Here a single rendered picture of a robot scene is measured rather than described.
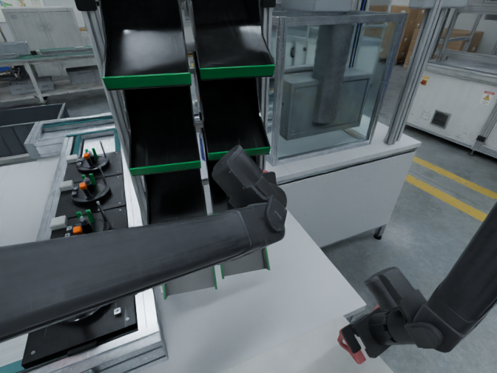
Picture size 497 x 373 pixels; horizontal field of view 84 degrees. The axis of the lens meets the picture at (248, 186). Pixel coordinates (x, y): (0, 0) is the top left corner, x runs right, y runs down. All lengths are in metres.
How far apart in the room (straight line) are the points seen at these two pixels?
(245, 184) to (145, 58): 0.29
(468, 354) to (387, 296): 1.60
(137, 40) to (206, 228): 0.40
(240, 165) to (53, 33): 7.55
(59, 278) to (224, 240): 0.16
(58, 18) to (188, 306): 7.34
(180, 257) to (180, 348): 0.61
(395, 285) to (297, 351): 0.38
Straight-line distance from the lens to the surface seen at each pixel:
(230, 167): 0.40
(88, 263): 0.23
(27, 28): 7.88
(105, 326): 0.83
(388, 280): 0.56
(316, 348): 0.87
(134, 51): 0.57
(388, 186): 2.09
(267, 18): 0.66
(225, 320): 0.88
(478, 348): 2.21
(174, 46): 0.57
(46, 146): 1.93
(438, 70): 4.40
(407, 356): 1.98
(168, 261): 0.26
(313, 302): 0.93
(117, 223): 1.08
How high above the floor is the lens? 1.63
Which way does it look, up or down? 35 degrees down
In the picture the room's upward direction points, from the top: straight up
